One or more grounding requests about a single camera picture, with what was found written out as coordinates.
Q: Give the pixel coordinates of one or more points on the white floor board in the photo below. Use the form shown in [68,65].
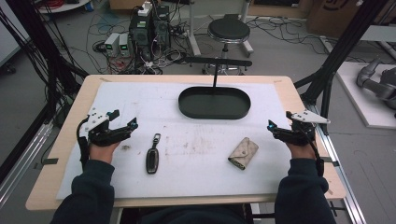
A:
[364,105]

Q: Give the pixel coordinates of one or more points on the white power strip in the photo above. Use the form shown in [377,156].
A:
[145,8]

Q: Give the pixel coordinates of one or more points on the beige key pouch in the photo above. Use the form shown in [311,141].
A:
[244,153]

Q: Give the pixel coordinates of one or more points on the white table mat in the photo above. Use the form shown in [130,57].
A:
[193,180]

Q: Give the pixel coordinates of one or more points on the person's left hand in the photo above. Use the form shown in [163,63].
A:
[101,153]

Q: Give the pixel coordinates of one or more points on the person's body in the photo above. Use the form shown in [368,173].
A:
[186,216]

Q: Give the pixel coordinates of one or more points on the round white table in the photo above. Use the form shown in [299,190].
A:
[62,5]

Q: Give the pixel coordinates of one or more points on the grey tape strip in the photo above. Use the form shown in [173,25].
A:
[331,161]
[49,161]

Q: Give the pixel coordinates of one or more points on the black oval tray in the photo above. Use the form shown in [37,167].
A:
[214,104]

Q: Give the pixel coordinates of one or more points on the white table legs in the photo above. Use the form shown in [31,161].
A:
[194,37]

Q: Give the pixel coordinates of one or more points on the black computer tower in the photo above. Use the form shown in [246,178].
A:
[161,28]
[140,34]

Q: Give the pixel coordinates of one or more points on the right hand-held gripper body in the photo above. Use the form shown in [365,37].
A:
[299,134]

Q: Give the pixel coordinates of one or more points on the aluminium rail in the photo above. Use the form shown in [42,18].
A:
[21,161]
[345,183]

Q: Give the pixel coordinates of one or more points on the black round stool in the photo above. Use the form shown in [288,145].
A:
[229,29]

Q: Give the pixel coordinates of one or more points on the white desk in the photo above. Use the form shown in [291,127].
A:
[381,33]

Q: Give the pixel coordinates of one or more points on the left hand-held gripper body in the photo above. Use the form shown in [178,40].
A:
[107,136]

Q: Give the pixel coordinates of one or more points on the black frame post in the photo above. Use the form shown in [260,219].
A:
[339,53]
[40,46]

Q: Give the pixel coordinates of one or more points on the black car key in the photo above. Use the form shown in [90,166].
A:
[152,158]

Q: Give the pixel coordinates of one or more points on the white power supply box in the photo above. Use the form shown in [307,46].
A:
[112,43]
[124,45]

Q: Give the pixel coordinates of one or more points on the black T-shaped stand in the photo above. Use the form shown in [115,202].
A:
[218,61]

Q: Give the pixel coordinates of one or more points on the brown cardboard box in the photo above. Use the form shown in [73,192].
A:
[336,15]

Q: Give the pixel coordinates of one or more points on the person's right hand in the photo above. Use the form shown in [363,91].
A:
[302,151]

